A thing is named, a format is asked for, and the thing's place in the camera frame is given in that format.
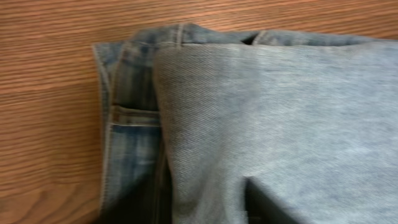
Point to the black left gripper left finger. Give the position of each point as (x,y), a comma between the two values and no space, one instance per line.
(150,202)

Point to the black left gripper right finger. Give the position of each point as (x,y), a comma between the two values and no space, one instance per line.
(264,206)

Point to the medium blue denim jeans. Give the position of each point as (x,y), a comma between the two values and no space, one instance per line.
(312,115)

